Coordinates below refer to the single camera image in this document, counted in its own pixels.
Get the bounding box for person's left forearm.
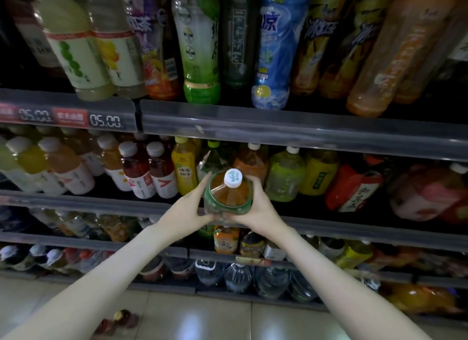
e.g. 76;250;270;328
0;219;183;340

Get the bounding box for orange-labelled drink bottle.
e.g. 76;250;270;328
346;0;462;118
393;0;468;105

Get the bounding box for yellow-labelled iced tea bottle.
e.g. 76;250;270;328
318;0;401;100
290;0;352;96

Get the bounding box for pale yellow lemon juice bottle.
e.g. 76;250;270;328
83;0;147;99

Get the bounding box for pink-labelled drink bottle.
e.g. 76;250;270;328
389;162;468;226

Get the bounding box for row of mixed-cap soda bottles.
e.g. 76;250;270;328
0;244;115;274

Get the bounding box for orange-labelled tea bottle, white cap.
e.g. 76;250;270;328
233;143;270;186

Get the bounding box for person's right hand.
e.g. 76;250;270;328
220;175;290;239

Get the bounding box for purple-labelled fruit tea bottle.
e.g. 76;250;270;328
120;0;182;101

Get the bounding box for red and black price tag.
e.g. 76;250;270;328
52;107;125;131
0;103;54;125

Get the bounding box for red-labelled tea bottle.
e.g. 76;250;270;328
325;155;385;213

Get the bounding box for dark bottles on floor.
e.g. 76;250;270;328
91;309;140;340

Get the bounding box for small orange-labelled bottle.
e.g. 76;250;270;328
214;226;241;255

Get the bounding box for orange juice bottle, white label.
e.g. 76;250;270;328
97;133;133;193

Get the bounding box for yellow pomelo drink bottle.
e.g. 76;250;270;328
171;136;199;196

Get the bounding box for small yellow-labelled bottle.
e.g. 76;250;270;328
333;240;374;270

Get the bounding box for blue-labelled drink bottle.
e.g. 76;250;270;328
251;0;316;110

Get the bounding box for clear green-labelled tea bottle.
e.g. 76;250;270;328
169;0;222;105

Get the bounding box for long grey shelf rail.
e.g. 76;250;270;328
140;99;468;163

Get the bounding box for light green tea bottle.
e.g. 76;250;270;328
264;146;306;203

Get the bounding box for dim white-labelled bottle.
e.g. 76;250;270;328
5;0;67;77

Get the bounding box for large clear water bottle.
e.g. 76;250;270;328
224;264;255;294
254;266;291;301
195;259;226;288
289;270;319;303

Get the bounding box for person's left hand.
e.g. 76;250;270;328
156;172;222;245

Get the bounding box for dark green tea bottle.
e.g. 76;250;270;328
219;0;262;89

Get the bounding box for small dark-labelled bottle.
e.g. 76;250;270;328
239;231;266;259

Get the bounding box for row of blurred small bottles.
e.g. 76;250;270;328
0;205;161;242

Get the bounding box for pale green grape juice bottle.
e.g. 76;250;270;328
31;0;117;101

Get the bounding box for person's right forearm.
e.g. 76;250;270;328
261;226;435;340

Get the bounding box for large orange soda bottle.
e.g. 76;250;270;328
383;282;462;315

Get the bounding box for dark red drink bottle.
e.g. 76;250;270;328
118;141;157;200
146;141;179;199

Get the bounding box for row of white-capped juice bottles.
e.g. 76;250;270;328
0;124;107;196

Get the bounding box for yellow-green tea bottle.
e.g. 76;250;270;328
299;150;340;196

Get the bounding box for clear bottle with green cap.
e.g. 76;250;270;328
196;140;235;185

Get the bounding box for dark cola bottle, red label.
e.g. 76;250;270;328
166;257;196;281
139;256;169;282

